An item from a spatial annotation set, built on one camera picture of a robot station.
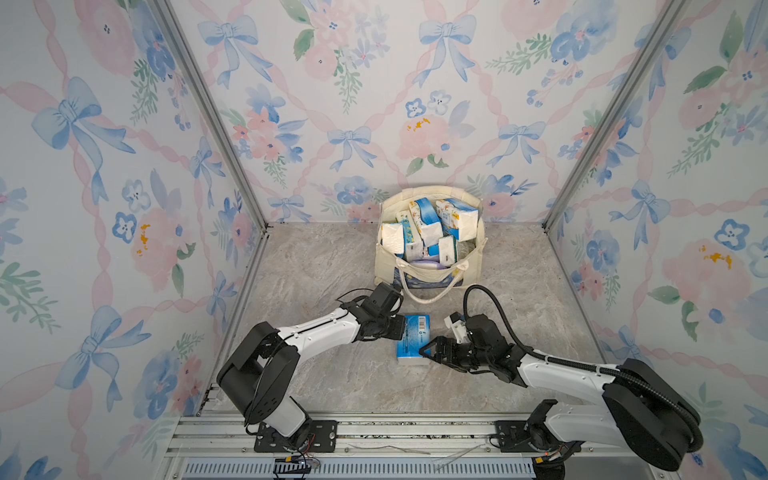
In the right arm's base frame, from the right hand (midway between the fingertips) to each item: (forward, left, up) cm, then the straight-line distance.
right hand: (429, 355), depth 82 cm
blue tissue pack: (+5, +4, +2) cm, 6 cm away
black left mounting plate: (-19, +28, -4) cm, 34 cm away
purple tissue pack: (+21, 0, +14) cm, 25 cm away
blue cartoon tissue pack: (+29, -8, +24) cm, 38 cm away
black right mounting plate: (-19, -19, -4) cm, 27 cm away
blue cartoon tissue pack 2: (+25, -6, +14) cm, 30 cm away
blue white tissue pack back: (+26, +10, +19) cm, 34 cm away
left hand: (+8, +7, +1) cm, 10 cm away
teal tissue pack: (+30, +6, +18) cm, 35 cm away
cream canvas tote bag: (+17, +1, +10) cm, 20 cm away
